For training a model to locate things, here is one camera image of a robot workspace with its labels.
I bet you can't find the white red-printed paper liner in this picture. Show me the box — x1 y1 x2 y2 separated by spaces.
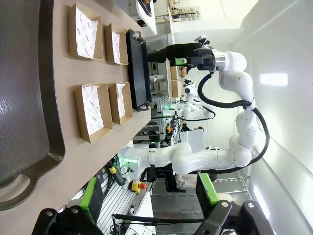
75 7 99 59
116 83 127 118
82 84 105 137
111 30 122 64

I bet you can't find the brown background cardboard box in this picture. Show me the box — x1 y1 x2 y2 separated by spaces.
171 80 183 98
170 66 181 81

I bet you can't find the ceiling light panel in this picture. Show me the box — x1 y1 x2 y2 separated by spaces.
260 72 289 87

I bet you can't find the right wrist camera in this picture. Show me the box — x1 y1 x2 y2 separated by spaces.
194 35 212 49

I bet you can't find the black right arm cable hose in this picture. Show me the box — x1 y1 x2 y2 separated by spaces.
197 70 270 169

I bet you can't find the dark brown handled tray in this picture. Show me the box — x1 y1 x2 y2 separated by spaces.
0 0 67 211

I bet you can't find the yellow red emergency stop button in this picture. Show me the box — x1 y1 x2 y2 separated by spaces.
131 179 147 194

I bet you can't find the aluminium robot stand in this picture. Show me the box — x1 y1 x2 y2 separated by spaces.
66 168 155 235

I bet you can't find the mannequin in black jacket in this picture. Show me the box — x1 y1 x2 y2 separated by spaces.
148 43 203 78

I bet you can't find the black handled tray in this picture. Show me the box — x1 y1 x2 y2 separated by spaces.
125 28 153 113

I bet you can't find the white table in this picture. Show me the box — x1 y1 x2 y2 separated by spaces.
135 0 157 35

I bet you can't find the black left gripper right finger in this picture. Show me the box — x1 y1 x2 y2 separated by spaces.
195 172 276 235

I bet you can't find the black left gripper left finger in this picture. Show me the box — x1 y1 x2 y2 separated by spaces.
31 176 105 235

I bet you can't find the brown cardboard food box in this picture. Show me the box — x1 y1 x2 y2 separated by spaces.
108 82 134 126
104 23 129 66
74 82 113 144
67 2 105 61

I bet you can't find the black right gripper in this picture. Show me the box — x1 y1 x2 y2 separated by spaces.
169 48 216 72

